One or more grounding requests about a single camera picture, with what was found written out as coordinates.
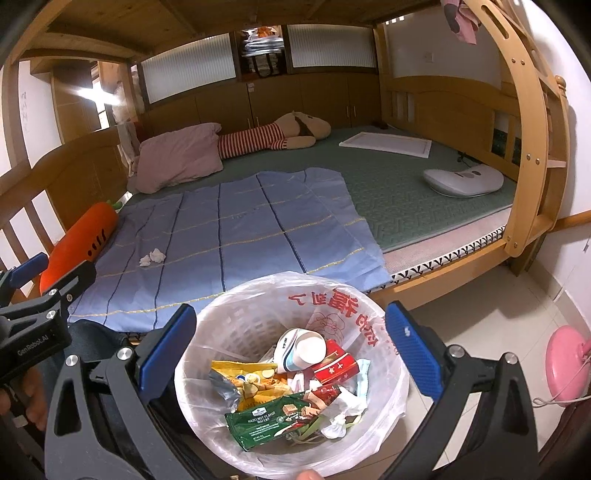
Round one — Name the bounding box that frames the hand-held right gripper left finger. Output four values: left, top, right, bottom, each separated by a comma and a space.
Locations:
45, 304, 199, 480

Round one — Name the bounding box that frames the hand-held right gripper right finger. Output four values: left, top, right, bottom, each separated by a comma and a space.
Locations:
385, 300, 540, 480

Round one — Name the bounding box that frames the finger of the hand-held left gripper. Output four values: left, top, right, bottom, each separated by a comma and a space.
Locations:
0, 265, 50, 296
41, 260, 98, 319

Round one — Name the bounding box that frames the blue face mask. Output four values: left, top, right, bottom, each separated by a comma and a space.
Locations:
355, 359, 372, 398

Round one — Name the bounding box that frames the yellow snack bag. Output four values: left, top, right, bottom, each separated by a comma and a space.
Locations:
208, 360, 291, 414

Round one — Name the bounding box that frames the white bin with plastic bag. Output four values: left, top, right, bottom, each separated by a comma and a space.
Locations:
174, 271, 411, 478

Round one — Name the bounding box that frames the red cardboard box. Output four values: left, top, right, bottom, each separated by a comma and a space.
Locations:
314, 339, 360, 384

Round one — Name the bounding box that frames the white tissue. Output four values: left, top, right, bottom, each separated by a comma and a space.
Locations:
323, 388, 368, 439

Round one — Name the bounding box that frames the white and blue paper cup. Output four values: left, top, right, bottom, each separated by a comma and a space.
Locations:
273, 328, 328, 374

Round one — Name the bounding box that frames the green wafer wrapper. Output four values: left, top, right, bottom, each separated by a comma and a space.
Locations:
225, 385, 342, 452

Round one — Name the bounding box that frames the person's left hand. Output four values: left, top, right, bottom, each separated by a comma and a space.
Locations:
0, 368, 49, 416

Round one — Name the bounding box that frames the orange carrot plush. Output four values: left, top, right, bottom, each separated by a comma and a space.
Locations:
39, 199, 122, 296

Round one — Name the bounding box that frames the blue striped sheet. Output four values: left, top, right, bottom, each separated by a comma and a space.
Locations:
67, 167, 392, 334

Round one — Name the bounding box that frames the hanging towel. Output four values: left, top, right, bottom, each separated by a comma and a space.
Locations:
117, 121, 141, 177

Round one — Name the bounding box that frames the pink round stand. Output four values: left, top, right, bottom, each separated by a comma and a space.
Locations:
545, 325, 591, 408

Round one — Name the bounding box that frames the green bed mat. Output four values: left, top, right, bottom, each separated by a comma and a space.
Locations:
117, 124, 518, 254

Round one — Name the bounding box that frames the pink pillow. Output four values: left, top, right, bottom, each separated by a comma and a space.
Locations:
127, 122, 223, 195

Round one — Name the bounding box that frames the white flat board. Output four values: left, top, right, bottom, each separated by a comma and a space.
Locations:
338, 131, 433, 159

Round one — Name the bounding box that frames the striped plush doll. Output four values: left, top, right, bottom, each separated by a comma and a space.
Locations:
217, 111, 332, 160

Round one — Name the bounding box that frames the frosted glass panel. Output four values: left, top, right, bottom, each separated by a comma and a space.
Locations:
287, 24, 374, 75
141, 33, 237, 104

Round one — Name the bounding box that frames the curved wooden ladder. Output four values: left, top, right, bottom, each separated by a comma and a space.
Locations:
462, 0, 570, 259

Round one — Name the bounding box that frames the cluttered shelf niche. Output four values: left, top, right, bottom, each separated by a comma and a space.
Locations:
238, 25, 287, 79

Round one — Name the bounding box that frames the pink hanging cloth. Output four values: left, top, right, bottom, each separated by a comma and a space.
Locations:
441, 0, 481, 45

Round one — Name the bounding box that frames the white cable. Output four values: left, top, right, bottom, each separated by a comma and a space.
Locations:
533, 351, 591, 408

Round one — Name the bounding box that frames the wooden bunk bed frame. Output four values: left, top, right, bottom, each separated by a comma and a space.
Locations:
0, 0, 571, 324

